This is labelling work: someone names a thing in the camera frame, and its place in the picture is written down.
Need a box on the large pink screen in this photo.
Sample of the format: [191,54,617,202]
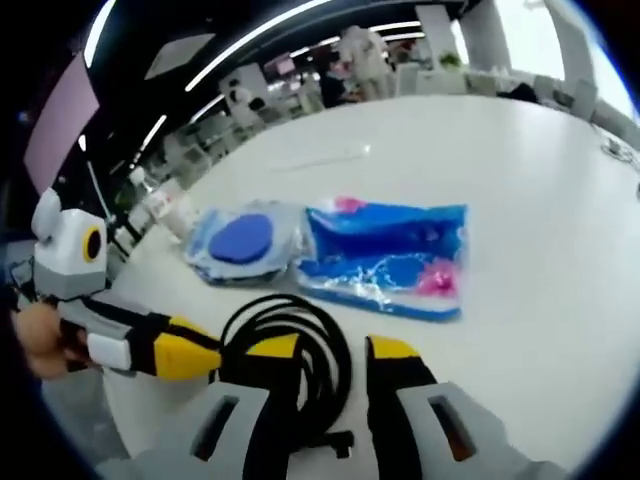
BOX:
[22,53,102,190]

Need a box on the square ceiling vent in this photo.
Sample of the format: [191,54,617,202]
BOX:
[144,33,217,81]

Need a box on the clear plastic water bottle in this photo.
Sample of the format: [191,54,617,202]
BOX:
[126,166,175,222]

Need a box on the person's left hand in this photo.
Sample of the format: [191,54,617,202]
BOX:
[11,301,92,385]

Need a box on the light blue wet wipes pack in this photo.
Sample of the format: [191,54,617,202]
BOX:
[183,198,307,287]

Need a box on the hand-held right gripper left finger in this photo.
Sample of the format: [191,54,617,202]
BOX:
[98,333,307,480]

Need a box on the blue tissue pack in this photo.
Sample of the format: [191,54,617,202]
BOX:
[293,196,470,324]

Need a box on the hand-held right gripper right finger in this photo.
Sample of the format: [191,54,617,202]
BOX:
[364,334,567,480]

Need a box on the black cable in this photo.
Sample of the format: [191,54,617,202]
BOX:
[218,293,357,460]

